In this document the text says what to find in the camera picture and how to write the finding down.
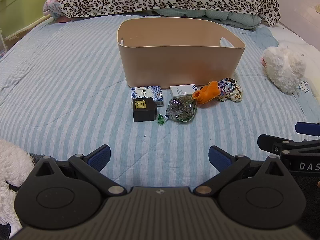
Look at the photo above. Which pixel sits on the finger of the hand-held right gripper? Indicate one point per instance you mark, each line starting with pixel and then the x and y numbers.
pixel 270 142
pixel 306 128

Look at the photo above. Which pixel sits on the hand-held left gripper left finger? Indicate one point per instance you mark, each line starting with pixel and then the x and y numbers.
pixel 101 156

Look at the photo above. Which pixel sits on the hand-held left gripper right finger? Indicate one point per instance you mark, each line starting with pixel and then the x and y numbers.
pixel 218 157

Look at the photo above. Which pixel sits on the patterned socks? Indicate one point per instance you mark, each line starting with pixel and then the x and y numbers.
pixel 236 95

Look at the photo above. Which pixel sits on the clear bag of dried herbs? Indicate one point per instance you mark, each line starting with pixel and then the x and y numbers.
pixel 181 110

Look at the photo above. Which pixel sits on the dark brown box gold label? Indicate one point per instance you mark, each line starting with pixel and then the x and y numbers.
pixel 143 112

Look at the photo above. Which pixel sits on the orange sock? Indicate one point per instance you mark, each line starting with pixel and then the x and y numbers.
pixel 208 92

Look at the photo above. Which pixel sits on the cartoon printed small box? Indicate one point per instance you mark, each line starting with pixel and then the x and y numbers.
pixel 226 85

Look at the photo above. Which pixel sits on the white rectangular box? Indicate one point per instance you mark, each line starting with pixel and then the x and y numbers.
pixel 181 90

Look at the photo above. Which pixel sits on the blue white patterned box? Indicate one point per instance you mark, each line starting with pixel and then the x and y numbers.
pixel 150 91

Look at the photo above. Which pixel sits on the beige plastic storage bin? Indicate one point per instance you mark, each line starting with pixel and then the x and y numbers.
pixel 175 62

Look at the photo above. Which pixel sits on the dark grey fuzzy cloth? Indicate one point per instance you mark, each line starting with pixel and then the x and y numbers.
pixel 310 205

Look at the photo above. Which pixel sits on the white plush toy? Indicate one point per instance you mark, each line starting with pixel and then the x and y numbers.
pixel 282 67

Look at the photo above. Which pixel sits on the blue striped bed sheet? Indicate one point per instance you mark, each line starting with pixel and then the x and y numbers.
pixel 62 80

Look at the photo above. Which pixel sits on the white fluffy plush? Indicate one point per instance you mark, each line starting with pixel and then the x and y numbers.
pixel 12 165

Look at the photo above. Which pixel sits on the teal quilt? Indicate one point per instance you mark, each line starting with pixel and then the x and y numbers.
pixel 232 17

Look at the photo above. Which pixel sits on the pink floral cloth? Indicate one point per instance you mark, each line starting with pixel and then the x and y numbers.
pixel 50 7

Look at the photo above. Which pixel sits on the green plastic storage box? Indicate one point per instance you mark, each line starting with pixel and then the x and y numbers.
pixel 25 2

